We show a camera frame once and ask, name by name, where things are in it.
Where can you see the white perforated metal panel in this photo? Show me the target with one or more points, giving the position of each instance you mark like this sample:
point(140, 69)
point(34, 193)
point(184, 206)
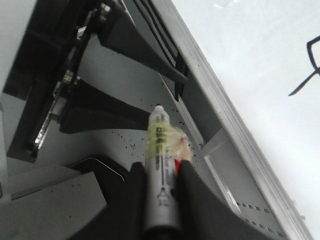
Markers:
point(219, 162)

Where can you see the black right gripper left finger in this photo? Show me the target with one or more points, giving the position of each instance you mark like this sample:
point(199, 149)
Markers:
point(122, 218)

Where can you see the white whiteboard marker with magnet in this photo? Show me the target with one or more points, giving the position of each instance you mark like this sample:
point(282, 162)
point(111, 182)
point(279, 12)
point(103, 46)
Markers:
point(167, 147)

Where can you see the white whiteboard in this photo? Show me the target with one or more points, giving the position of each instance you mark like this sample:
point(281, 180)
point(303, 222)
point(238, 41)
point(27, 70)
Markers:
point(266, 55)

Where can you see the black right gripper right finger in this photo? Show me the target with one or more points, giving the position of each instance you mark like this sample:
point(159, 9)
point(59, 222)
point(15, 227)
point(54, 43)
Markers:
point(205, 217)

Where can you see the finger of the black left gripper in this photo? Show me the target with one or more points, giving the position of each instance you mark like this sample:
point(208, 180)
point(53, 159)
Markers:
point(119, 33)

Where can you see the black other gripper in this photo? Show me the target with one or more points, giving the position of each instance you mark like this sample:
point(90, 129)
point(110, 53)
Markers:
point(47, 60)

